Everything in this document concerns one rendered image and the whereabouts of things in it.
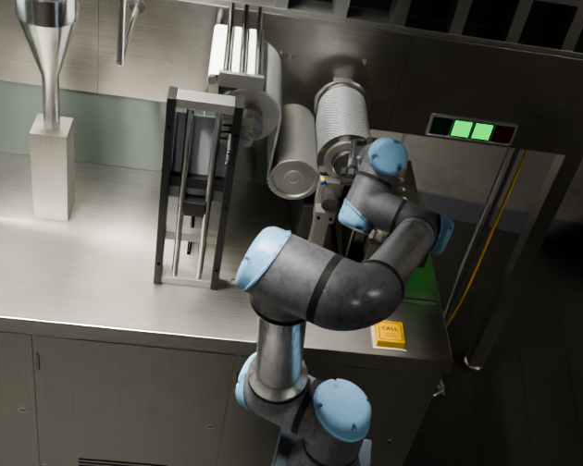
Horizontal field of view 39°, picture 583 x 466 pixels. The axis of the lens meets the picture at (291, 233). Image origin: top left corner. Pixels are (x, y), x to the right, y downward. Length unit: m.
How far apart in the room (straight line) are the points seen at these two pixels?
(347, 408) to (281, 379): 0.15
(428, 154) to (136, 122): 1.83
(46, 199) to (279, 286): 1.07
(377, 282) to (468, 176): 2.67
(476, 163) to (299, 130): 1.89
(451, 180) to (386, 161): 2.32
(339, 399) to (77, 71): 1.16
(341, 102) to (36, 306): 0.89
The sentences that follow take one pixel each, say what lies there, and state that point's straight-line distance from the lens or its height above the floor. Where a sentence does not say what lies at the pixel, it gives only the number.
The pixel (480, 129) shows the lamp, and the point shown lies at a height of 1.19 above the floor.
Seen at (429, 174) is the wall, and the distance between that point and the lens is 3.89.
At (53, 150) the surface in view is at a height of 1.13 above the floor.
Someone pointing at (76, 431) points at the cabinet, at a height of 0.44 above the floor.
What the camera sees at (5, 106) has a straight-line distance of 2.39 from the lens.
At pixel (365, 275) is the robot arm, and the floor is 1.53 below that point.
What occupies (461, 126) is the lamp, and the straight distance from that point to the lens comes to 2.35.
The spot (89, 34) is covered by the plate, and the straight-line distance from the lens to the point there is 2.22.
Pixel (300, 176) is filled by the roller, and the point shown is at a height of 1.19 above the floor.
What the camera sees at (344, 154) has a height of 1.28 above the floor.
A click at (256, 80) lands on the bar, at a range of 1.82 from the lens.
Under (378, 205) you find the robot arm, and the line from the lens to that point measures 1.61.
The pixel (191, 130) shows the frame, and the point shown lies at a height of 1.36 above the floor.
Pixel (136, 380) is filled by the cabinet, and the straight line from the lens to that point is 2.14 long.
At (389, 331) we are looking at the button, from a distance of 2.04.
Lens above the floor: 2.35
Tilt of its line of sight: 40 degrees down
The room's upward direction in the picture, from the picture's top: 12 degrees clockwise
